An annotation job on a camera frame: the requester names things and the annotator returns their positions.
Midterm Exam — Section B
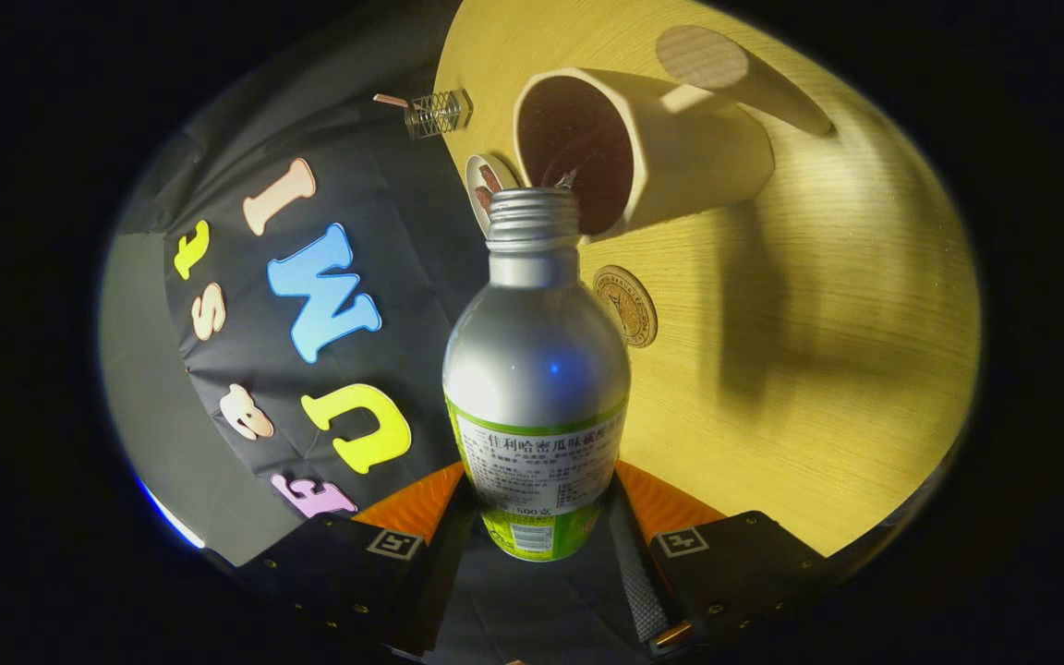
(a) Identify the round brown coaster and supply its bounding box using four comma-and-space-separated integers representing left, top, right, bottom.
593, 265, 659, 349

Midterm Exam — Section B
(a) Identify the white round plate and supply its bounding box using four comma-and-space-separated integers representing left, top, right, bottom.
465, 152, 522, 236

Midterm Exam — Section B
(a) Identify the silver green juice bottle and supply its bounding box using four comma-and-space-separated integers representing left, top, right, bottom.
441, 187, 632, 562

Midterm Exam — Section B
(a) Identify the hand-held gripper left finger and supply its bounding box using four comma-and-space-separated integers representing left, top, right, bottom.
218, 460, 478, 659

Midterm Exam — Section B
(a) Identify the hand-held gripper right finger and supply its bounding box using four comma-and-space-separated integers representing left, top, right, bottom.
602, 459, 833, 659

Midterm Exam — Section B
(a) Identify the wooden table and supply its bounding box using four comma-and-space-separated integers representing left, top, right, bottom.
433, 0, 983, 558

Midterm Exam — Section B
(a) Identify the beige cup with wooden handle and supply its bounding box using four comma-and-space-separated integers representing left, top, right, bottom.
513, 25, 835, 237

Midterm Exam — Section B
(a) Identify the metal wire holder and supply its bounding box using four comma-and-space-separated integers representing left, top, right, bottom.
405, 89, 475, 140

